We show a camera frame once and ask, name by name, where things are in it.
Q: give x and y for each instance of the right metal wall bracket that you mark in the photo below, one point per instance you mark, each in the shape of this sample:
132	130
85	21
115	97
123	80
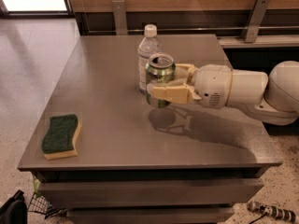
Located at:
251	30

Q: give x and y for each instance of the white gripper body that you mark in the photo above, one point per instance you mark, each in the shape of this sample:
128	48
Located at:
212	85

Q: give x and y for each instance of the clear plastic water bottle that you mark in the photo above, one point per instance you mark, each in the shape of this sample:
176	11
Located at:
149	45

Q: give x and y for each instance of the grey drawer cabinet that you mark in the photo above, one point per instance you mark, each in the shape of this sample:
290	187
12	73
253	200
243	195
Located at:
137	164

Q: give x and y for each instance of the green soda can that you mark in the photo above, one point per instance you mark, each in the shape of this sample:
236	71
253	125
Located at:
159	69

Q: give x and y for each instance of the metal wall bracket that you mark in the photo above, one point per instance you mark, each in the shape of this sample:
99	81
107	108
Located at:
120	19
251	30

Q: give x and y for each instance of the green and yellow sponge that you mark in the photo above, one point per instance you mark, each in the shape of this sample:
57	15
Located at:
61	137

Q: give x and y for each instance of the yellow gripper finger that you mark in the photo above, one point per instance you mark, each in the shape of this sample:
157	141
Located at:
180	94
185	70

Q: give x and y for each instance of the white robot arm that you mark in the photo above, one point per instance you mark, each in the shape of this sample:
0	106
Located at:
271	98

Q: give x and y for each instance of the left metal wall bracket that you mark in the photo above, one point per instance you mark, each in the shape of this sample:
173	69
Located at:
120	19

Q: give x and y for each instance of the black wire basket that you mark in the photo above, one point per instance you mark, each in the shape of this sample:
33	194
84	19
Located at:
39	205

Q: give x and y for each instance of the black bag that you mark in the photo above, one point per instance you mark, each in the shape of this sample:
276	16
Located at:
14	210

